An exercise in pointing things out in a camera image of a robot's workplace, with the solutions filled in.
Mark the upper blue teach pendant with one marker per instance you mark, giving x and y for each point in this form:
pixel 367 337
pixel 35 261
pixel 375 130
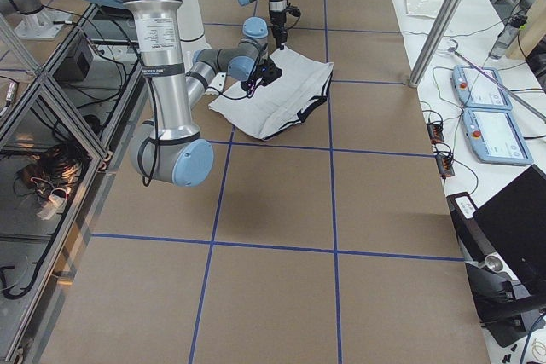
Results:
pixel 475 90

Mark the blue teach pendant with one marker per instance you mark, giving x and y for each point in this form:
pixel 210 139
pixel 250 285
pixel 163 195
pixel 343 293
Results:
pixel 495 138
pixel 475 90

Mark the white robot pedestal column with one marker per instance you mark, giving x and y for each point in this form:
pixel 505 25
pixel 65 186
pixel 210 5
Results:
pixel 186 32

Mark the lower blue teach pendant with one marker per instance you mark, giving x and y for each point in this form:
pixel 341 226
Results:
pixel 495 138

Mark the metal reacher grabber tool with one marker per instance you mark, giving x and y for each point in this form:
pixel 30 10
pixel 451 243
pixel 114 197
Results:
pixel 480 70

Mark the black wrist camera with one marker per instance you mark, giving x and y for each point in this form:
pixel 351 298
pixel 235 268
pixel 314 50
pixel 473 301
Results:
pixel 264 74
pixel 293 11

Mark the grey cartoon print t-shirt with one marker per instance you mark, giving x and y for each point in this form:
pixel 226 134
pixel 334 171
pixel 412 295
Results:
pixel 289 100

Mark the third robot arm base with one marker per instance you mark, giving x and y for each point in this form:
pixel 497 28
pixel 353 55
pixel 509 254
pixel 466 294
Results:
pixel 38 22

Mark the orange black cable hub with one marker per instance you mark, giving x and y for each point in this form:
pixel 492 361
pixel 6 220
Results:
pixel 435 132

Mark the black laptop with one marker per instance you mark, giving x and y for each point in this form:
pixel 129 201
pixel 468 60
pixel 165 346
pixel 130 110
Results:
pixel 514 223

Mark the aluminium frame post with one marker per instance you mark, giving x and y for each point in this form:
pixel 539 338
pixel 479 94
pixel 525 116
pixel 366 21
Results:
pixel 440 25

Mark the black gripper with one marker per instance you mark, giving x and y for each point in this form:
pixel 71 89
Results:
pixel 276 22

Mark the clear plastic bag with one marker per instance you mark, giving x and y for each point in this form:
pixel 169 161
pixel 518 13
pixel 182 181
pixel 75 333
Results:
pixel 423 8

